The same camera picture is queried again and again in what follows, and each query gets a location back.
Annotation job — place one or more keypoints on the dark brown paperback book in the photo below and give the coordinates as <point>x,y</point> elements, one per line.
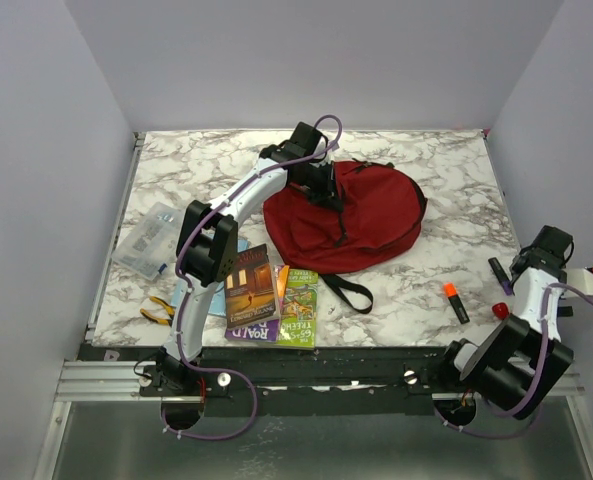
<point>250,291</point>

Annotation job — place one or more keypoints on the clear plastic organizer box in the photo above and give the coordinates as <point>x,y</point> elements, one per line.
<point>151,245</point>

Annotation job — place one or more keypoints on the red round stamp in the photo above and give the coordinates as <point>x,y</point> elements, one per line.
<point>501,310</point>

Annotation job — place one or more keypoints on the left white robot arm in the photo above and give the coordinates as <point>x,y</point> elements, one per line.
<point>209,233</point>

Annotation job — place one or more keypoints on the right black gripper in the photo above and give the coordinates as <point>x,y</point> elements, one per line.
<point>564,265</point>

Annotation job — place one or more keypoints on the purple black highlighter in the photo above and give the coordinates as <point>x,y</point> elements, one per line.
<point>501,276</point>

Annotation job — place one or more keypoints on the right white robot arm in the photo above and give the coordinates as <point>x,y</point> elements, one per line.
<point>523,358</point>

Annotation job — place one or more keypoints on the light blue book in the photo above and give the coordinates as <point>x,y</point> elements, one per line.
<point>217,306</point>

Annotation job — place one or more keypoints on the green Treehouse book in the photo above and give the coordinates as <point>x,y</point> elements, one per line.
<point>299,310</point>

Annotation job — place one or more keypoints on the purple Roald Dahl book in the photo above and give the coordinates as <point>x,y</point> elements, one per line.
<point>264,332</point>

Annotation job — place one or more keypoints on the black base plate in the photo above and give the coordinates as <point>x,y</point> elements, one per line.
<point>229,381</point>

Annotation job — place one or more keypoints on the aluminium mounting rail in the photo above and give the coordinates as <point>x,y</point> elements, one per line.
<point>97,381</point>

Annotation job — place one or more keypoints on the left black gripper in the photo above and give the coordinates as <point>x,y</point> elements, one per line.
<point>327,196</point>

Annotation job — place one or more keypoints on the red backpack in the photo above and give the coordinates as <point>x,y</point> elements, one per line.
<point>382,219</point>

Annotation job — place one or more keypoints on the orange black highlighter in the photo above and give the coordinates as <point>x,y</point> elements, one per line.
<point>456,303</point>

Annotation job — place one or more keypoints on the yellow handled pliers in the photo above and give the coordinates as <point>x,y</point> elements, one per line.
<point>163,313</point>

